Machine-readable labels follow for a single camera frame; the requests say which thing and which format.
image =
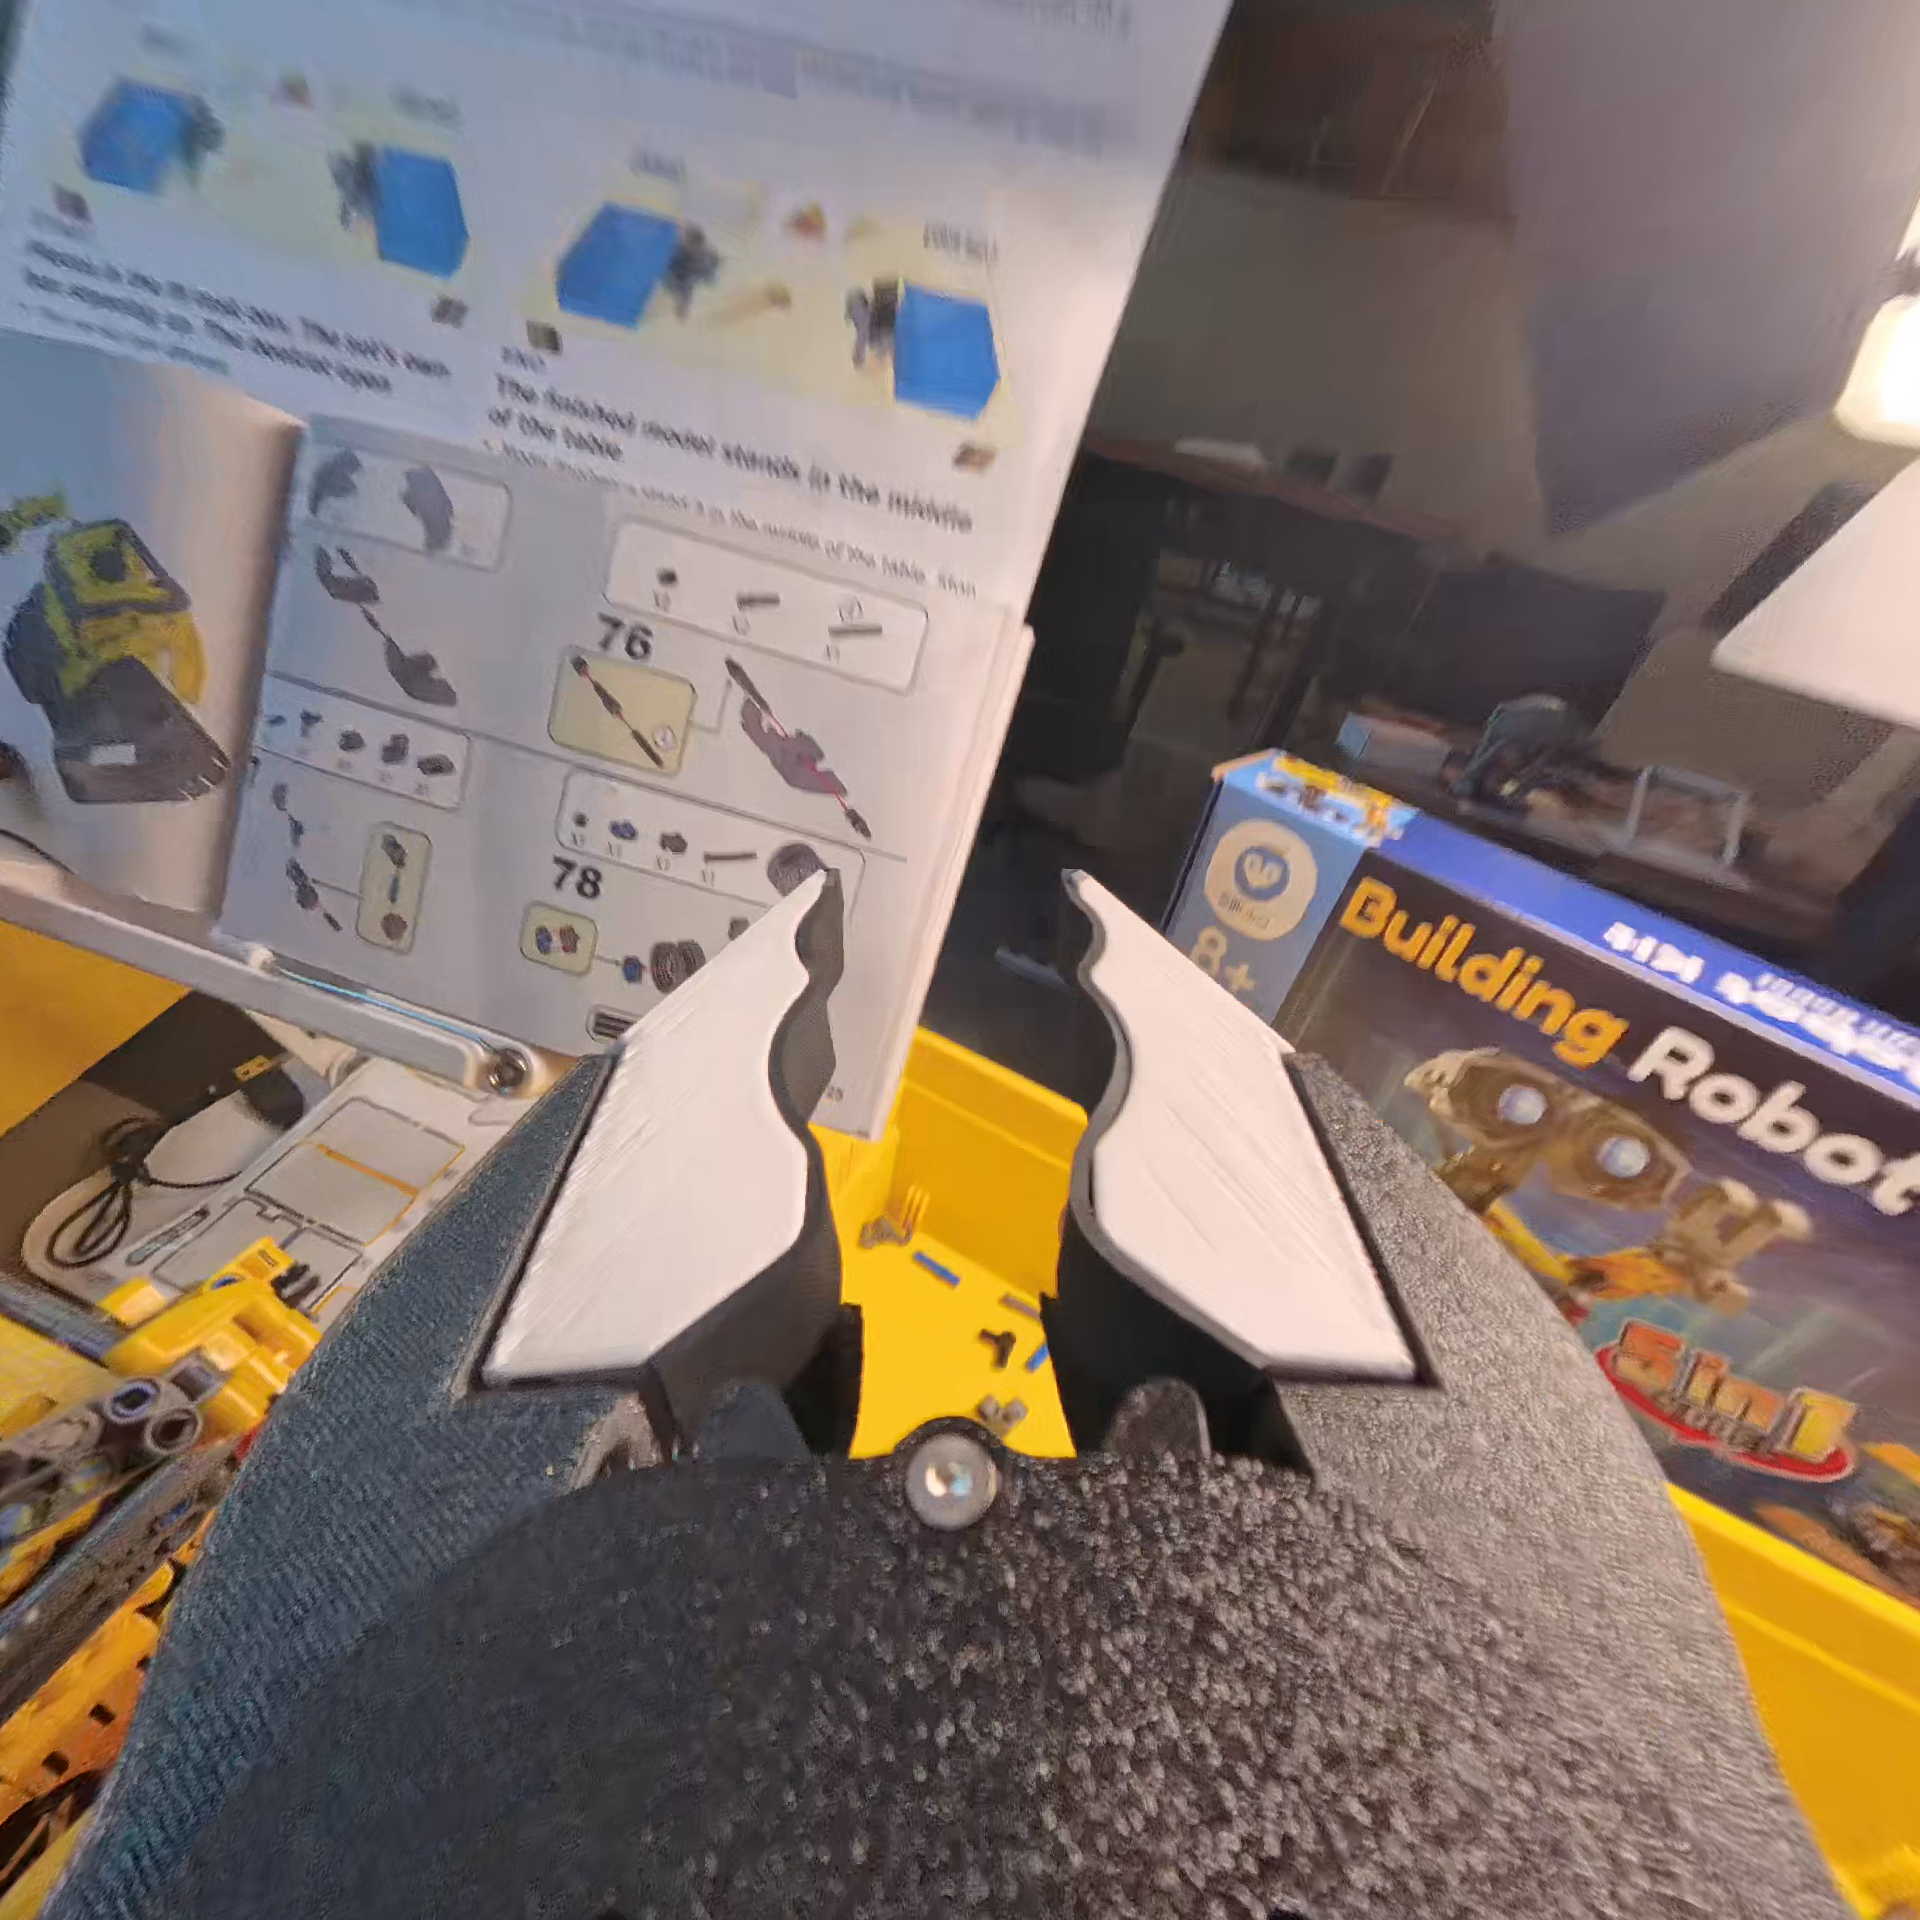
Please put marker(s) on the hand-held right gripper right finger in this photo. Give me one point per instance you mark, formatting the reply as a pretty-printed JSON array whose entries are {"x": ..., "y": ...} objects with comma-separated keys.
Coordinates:
[{"x": 1231, "y": 1200}]

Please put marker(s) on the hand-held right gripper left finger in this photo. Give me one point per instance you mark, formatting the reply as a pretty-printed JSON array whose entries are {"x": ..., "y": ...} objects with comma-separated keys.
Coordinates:
[{"x": 676, "y": 1200}]

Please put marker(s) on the yellow parts tray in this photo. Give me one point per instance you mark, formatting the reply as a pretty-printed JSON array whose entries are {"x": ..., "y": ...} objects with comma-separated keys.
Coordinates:
[{"x": 945, "y": 1158}]

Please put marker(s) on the yellow tracked toy robot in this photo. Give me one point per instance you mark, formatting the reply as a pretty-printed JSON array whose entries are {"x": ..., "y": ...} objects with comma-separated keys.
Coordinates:
[{"x": 122, "y": 1440}]

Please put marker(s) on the printed paper sheets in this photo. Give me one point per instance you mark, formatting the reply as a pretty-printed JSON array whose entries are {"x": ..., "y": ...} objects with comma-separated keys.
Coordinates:
[{"x": 301, "y": 1171}]

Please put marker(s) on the blue toy set box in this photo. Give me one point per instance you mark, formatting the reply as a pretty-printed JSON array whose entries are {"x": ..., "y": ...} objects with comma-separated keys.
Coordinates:
[{"x": 1619, "y": 1141}]

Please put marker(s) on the dark wooden table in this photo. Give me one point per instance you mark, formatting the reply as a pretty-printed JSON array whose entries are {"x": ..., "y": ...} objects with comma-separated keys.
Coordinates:
[{"x": 1261, "y": 497}]

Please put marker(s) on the instruction booklet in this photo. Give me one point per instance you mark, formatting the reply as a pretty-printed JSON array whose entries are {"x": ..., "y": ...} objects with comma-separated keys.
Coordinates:
[{"x": 602, "y": 453}]

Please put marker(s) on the softbox light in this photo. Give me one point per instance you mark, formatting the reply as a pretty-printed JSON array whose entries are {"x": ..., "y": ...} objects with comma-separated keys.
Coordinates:
[{"x": 1846, "y": 573}]

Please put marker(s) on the small grey bracket piece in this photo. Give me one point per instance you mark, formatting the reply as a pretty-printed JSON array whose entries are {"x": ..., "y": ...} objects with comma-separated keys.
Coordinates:
[{"x": 897, "y": 1216}]

